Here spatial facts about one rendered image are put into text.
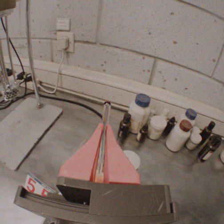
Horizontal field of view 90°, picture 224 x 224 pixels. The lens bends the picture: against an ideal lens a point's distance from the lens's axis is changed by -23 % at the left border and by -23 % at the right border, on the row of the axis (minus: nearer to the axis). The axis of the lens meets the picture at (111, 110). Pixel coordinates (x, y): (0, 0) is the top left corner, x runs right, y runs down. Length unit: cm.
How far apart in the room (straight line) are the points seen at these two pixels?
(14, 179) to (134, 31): 59
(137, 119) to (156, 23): 32
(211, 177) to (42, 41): 88
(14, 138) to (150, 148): 46
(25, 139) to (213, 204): 64
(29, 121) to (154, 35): 53
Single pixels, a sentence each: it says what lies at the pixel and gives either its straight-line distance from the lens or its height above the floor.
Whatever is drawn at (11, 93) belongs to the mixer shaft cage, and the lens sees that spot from 45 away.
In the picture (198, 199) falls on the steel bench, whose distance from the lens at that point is 48.
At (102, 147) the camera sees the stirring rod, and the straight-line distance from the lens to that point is 16.
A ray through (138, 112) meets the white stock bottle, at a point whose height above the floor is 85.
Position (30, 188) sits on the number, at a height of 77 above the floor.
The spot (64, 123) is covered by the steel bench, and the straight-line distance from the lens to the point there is 52.
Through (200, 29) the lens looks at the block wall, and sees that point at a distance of 52.
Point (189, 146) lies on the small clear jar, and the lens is 54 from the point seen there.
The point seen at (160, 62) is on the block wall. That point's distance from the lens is 53.
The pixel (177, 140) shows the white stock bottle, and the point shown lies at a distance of 47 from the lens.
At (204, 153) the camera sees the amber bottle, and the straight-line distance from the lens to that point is 54.
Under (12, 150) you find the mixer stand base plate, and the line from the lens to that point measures 49.
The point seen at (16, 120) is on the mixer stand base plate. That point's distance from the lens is 58.
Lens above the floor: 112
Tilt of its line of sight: 41 degrees down
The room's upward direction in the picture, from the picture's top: 8 degrees clockwise
